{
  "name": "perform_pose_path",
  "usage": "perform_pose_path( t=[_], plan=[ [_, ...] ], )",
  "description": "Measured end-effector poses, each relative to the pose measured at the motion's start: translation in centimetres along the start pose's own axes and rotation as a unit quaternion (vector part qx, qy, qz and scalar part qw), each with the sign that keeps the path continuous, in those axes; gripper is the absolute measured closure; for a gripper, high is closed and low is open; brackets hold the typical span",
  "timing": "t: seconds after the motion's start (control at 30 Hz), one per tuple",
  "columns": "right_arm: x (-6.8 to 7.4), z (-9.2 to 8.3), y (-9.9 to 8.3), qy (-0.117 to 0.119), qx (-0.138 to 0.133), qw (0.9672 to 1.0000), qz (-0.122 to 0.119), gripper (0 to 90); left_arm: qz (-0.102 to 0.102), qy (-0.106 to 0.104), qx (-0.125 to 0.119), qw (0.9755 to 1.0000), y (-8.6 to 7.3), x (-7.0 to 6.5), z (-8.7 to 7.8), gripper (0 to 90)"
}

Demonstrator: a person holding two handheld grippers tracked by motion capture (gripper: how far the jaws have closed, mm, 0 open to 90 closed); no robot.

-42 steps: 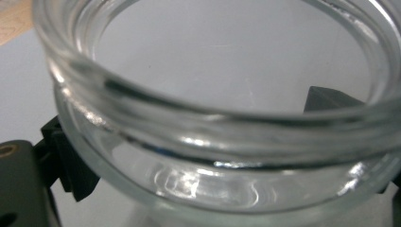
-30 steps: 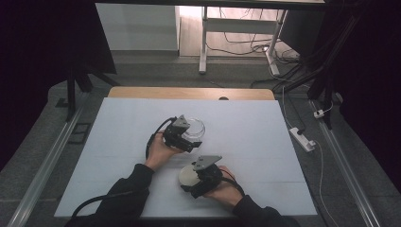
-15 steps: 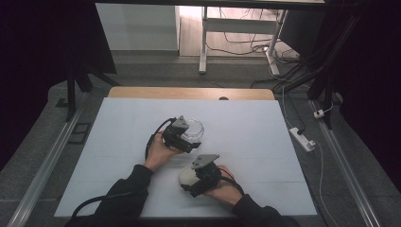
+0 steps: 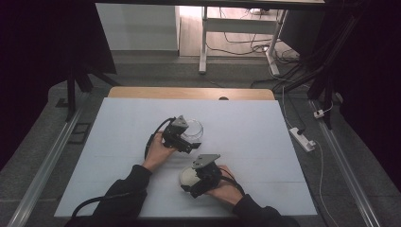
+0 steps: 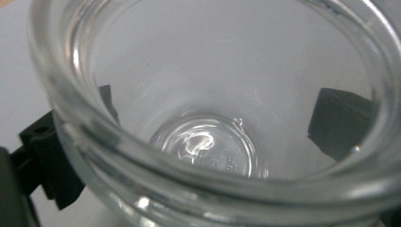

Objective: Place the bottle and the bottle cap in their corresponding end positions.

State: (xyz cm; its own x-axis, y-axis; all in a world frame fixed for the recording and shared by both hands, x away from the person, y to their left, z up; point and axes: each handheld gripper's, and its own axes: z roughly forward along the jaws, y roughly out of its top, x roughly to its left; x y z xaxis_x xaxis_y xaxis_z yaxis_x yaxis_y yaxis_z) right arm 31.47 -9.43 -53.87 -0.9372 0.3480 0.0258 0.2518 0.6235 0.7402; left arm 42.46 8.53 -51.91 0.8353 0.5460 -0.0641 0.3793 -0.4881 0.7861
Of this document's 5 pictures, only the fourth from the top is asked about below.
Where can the white round bowl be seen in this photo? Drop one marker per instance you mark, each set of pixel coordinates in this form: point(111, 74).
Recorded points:
point(188, 176)

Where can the wooden table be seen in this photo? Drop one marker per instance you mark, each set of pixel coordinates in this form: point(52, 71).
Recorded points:
point(189, 93)

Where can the black tripod stand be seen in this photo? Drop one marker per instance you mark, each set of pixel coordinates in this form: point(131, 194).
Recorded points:
point(72, 91)

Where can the black metal stand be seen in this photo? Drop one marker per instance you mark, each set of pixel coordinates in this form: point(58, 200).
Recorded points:
point(324, 72)

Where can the black curtain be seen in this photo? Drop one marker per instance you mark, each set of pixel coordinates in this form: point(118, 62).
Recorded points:
point(372, 63)
point(41, 47)

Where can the white cabinet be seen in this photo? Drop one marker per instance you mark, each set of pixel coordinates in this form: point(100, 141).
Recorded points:
point(138, 26)

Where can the person's left hand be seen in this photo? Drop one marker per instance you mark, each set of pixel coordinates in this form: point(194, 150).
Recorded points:
point(156, 154)

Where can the aluminium floor rail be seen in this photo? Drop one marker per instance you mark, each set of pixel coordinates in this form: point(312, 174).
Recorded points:
point(346, 164)
point(47, 164)

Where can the small white adapter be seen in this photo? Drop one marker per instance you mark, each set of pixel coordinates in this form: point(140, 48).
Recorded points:
point(319, 113)

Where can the person's right hand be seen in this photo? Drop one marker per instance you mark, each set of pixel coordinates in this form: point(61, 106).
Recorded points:
point(228, 192)

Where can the white desk frame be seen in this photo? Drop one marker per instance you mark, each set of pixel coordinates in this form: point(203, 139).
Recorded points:
point(239, 25)

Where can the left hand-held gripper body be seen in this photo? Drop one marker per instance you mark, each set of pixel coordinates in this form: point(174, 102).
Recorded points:
point(175, 137)

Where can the white foam board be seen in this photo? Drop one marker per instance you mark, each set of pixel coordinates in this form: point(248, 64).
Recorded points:
point(246, 151)

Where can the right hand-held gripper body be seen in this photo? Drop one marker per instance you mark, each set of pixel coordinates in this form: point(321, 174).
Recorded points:
point(209, 175)

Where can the white power strip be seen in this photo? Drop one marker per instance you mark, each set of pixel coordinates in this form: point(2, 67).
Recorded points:
point(302, 139)

